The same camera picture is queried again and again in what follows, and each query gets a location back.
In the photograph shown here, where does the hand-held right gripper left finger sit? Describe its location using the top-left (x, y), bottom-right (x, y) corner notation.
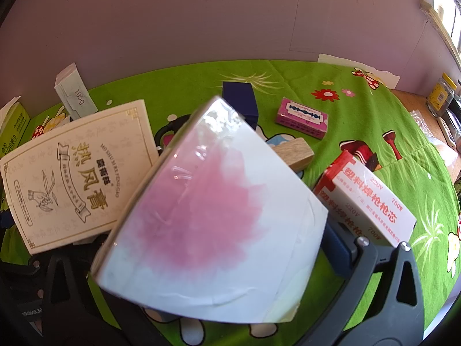
top-left (43, 249), bottom-right (152, 346)

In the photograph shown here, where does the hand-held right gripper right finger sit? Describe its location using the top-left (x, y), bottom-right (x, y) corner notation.
top-left (299, 220), bottom-right (426, 346)

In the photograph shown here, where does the wooden block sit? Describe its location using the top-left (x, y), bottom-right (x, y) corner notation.
top-left (272, 138), bottom-right (315, 172)

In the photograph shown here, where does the white box with pink blotch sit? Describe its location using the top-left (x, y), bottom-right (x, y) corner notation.
top-left (90, 95), bottom-right (329, 324)

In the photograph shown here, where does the pink razor blade box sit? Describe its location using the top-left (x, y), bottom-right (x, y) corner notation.
top-left (275, 97), bottom-right (329, 140)

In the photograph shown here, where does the red and white box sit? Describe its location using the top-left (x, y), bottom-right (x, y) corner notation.
top-left (331, 149), bottom-right (417, 244)
top-left (313, 166), bottom-right (382, 246)

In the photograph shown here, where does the cream box with gold print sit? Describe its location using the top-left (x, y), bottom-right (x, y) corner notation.
top-left (0, 99), bottom-right (159, 255)

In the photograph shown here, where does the green printed cloth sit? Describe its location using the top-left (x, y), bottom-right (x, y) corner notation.
top-left (0, 59), bottom-right (461, 346)

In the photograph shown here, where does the clear plastic bag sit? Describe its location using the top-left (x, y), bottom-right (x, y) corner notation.
top-left (409, 110), bottom-right (443, 141)

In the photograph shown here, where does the white power strip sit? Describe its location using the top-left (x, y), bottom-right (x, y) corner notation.
top-left (437, 115), bottom-right (460, 148)

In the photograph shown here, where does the green tissue box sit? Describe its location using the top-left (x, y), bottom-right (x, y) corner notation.
top-left (0, 97), bottom-right (31, 148)

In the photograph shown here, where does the glass jar with yellow lid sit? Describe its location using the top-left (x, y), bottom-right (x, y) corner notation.
top-left (427, 73), bottom-right (457, 118)

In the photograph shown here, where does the dark blue box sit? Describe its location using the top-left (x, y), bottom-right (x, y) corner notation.
top-left (222, 81), bottom-right (260, 130)

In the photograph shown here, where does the black clip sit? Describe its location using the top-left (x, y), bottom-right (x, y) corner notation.
top-left (153, 121), bottom-right (188, 148)

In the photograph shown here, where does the white paper sheet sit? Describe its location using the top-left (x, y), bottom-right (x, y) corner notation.
top-left (318, 53), bottom-right (400, 89)

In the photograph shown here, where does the white and teal box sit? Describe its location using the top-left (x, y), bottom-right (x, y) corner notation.
top-left (54, 63), bottom-right (99, 120)

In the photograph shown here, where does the wooden window sill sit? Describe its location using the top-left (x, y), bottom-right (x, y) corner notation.
top-left (420, 0), bottom-right (461, 54)

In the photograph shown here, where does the window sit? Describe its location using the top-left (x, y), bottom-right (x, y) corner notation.
top-left (432, 0), bottom-right (461, 40)

